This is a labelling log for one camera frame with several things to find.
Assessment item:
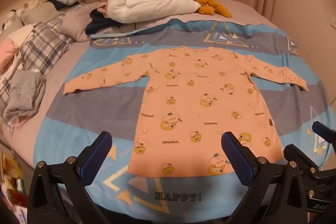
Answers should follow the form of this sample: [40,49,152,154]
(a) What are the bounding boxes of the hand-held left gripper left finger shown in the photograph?
[28,131,113,224]

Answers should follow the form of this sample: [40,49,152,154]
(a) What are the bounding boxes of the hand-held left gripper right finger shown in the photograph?
[221,131,307,224]

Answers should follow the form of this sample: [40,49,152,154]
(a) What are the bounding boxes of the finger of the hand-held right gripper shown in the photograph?
[283,144,319,174]
[312,121,332,153]

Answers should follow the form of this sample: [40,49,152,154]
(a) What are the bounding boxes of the pink printed long-sleeve shirt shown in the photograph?
[63,46,309,178]

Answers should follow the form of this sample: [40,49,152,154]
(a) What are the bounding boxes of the blue grey printed blanket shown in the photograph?
[33,17,334,214]

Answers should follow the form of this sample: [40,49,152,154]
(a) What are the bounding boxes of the colourful packets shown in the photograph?
[0,153,28,214]

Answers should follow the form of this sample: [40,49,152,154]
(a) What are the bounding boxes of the grey crumpled cloth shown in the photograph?
[3,70,46,119]

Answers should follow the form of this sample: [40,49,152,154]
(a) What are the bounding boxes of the bed with mauve sheet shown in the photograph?
[0,0,336,214]

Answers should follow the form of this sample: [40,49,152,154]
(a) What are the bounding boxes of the plaid quilt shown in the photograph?
[0,22,76,132]

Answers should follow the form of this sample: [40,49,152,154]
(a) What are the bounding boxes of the dark navy cloth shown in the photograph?
[85,9,122,35]

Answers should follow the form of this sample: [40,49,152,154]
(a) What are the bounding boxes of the pink cloth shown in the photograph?
[0,38,20,72]

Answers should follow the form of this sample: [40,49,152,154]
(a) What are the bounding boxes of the olive grey pillow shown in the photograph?
[20,0,63,25]

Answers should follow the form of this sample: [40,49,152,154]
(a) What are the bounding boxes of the white goose plush toy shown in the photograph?
[108,0,233,24]

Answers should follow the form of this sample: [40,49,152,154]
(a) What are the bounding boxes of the small plush toys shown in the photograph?
[1,0,40,30]

